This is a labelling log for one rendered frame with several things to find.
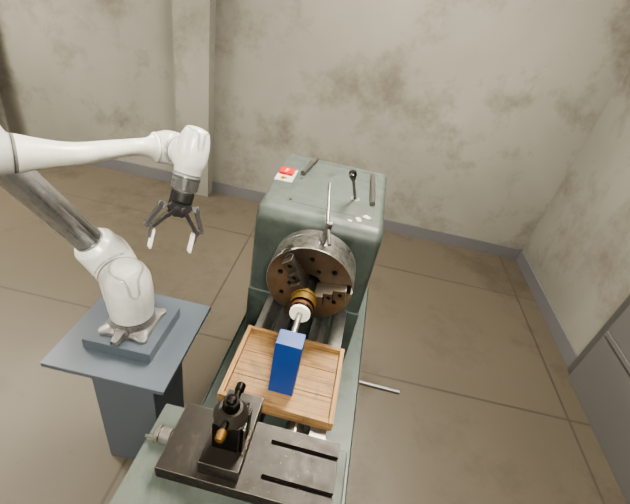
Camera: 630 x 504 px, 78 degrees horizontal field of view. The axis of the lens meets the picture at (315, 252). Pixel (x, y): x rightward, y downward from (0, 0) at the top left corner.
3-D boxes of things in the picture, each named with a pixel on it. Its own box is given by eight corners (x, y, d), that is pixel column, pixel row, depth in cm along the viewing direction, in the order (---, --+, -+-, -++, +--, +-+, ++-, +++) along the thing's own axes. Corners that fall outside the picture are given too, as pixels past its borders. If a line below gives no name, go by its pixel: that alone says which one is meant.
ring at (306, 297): (294, 280, 133) (288, 298, 125) (321, 287, 132) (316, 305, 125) (291, 300, 138) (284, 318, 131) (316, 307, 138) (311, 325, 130)
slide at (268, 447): (188, 411, 110) (187, 402, 108) (336, 452, 108) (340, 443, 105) (155, 476, 95) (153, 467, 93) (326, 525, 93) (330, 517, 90)
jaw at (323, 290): (319, 275, 140) (352, 279, 138) (318, 286, 143) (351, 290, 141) (313, 294, 131) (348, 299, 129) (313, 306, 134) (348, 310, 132)
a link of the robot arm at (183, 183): (170, 168, 131) (166, 185, 133) (177, 173, 124) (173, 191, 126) (196, 174, 137) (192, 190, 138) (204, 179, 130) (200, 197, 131)
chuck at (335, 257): (265, 287, 156) (282, 222, 138) (340, 312, 156) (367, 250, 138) (258, 302, 148) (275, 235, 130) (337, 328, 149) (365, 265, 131)
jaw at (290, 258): (300, 275, 142) (283, 249, 137) (312, 271, 140) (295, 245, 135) (293, 294, 133) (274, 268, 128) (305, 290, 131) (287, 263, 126)
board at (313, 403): (248, 331, 145) (248, 324, 143) (342, 356, 143) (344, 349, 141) (217, 401, 121) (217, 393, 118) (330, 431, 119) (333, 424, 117)
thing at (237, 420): (220, 395, 94) (221, 387, 93) (252, 403, 94) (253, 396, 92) (207, 425, 88) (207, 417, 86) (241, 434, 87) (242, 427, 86)
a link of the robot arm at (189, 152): (209, 180, 131) (192, 171, 140) (220, 134, 128) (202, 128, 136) (178, 173, 123) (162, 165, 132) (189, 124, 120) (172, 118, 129)
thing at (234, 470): (227, 399, 110) (228, 388, 107) (262, 408, 110) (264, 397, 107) (196, 472, 94) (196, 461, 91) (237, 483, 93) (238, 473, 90)
